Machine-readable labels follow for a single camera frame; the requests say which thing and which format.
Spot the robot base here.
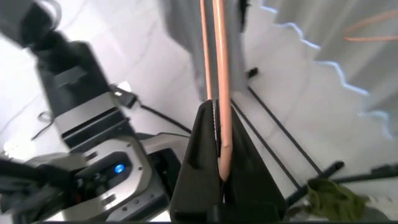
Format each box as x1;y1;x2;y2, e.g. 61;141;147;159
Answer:
30;40;189;222

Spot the white curtain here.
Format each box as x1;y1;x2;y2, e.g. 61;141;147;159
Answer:
261;0;398;139

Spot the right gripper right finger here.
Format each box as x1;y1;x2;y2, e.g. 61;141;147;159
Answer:
223;107;287;222

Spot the black clothes rack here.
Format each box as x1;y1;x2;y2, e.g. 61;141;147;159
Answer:
231;67;398;208

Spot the green garment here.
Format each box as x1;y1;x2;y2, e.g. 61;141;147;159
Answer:
306;177;371;222

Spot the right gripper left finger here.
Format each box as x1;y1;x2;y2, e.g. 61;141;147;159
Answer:
170;100;223;222

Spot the pink clothes hanger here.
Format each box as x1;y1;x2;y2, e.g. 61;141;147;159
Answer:
343;9;398;43
200;0;234;182

